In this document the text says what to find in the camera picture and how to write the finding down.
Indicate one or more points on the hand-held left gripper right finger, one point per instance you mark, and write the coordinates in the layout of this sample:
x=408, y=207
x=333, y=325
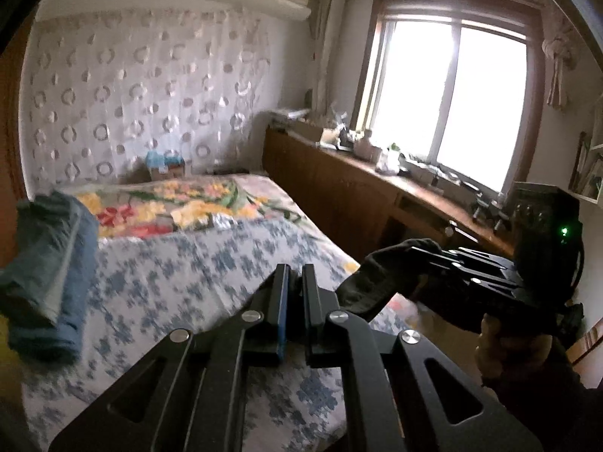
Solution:
x=312, y=320

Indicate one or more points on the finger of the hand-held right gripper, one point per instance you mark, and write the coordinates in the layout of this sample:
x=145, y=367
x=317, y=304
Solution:
x=485, y=282
x=471, y=255

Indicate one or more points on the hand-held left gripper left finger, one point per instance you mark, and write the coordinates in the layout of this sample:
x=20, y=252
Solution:
x=281, y=320

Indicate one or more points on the black pants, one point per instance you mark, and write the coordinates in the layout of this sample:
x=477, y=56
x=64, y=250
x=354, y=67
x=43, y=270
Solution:
x=377, y=282

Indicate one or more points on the person's right forearm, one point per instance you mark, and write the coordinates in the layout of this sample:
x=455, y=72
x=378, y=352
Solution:
x=556, y=409

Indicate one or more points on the person's right hand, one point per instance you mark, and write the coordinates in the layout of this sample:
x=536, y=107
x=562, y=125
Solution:
x=490, y=353

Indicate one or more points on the blue floral bedsheet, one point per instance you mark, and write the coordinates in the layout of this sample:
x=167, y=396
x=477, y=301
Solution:
x=179, y=268

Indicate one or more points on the long wooden cabinet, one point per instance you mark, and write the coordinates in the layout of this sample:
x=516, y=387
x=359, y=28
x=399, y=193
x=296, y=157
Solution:
x=348, y=197

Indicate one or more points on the yellow flowered blanket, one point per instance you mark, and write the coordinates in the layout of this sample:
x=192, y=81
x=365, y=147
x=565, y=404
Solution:
x=188, y=202

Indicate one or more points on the pink bottle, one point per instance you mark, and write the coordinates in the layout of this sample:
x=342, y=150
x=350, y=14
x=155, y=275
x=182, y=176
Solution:
x=365, y=145

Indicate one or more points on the small cardboard box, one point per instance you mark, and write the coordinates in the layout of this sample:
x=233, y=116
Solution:
x=167, y=172

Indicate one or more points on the open cardboard box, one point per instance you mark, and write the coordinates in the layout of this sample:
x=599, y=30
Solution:
x=313, y=133

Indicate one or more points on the tied white curtain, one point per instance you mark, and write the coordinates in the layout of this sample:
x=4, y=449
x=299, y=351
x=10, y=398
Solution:
x=558, y=56

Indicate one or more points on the blue cloth bundle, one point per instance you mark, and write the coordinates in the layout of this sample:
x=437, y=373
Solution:
x=158, y=157

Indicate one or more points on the stack of folded blue jeans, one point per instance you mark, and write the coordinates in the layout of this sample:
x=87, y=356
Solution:
x=42, y=263

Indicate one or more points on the white wrapped pipe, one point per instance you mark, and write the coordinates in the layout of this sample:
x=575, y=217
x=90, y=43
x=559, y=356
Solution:
x=329, y=47

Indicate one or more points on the circle-patterned sheer curtain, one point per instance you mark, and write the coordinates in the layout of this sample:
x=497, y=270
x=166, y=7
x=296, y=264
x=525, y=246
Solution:
x=141, y=94

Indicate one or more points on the wooden slatted wardrobe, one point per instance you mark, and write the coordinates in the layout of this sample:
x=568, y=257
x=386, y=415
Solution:
x=9, y=127

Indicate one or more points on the white wall shelf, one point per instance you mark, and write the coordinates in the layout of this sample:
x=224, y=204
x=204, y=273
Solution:
x=594, y=150

